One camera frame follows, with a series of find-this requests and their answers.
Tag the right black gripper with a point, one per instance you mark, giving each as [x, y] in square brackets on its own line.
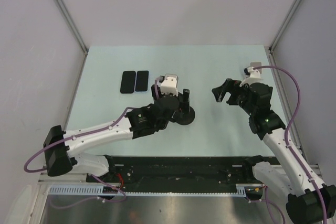
[231, 86]

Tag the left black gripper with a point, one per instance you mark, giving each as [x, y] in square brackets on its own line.
[156, 92]

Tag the white phone stand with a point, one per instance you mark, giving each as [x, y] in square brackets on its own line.
[255, 67]

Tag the black phone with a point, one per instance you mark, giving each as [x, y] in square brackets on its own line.
[128, 82]

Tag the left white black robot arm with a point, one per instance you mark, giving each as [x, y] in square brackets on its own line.
[66, 151]

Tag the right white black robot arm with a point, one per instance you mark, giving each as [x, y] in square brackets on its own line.
[308, 198]

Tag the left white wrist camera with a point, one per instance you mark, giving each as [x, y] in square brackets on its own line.
[166, 84]

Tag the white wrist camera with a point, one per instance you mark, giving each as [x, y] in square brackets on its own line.
[252, 75]
[166, 84]

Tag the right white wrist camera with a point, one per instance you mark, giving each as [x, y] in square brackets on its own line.
[252, 75]

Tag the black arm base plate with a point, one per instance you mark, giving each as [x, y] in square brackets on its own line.
[182, 173]

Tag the white slotted cable duct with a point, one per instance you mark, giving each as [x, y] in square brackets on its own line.
[235, 190]

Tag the left aluminium frame post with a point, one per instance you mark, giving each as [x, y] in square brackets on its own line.
[71, 25]

